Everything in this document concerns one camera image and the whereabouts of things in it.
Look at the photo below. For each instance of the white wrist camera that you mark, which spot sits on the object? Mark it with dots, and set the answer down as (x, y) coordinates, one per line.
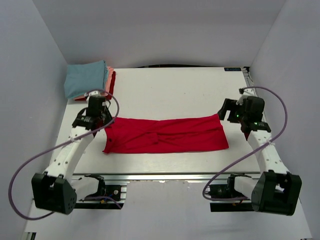
(92, 93)
(244, 94)

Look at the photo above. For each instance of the aluminium table frame rail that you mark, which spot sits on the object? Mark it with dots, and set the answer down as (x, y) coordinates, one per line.
(191, 176)

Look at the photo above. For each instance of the bright red t shirt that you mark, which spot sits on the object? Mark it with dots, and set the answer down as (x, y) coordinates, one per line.
(144, 136)

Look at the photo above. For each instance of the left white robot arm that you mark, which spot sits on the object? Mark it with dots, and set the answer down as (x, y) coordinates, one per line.
(54, 190)

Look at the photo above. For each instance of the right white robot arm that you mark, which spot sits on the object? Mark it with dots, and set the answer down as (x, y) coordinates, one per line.
(277, 190)

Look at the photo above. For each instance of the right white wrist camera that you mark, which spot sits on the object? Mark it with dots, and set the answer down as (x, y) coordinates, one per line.
(244, 94)

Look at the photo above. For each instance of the folded light blue t shirt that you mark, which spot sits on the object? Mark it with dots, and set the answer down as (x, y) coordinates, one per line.
(82, 78)

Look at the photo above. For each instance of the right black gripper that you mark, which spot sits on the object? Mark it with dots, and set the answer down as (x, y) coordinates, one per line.
(229, 105)

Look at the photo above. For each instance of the blue label sticker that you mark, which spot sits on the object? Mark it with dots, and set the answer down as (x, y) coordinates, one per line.
(232, 69)

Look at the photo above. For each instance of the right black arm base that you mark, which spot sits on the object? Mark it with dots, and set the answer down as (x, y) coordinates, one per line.
(232, 196)

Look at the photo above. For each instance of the folded pink t shirt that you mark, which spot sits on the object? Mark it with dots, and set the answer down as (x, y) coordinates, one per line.
(108, 80)

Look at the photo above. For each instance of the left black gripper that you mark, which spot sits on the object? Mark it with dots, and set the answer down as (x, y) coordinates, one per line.
(109, 117)

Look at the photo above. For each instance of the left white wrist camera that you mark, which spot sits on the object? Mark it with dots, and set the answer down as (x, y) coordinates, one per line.
(92, 93)

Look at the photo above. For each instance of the folded dark red t shirt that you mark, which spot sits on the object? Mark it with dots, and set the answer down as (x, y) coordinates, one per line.
(112, 82)

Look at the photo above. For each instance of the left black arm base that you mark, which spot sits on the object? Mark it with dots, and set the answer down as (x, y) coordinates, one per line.
(95, 193)

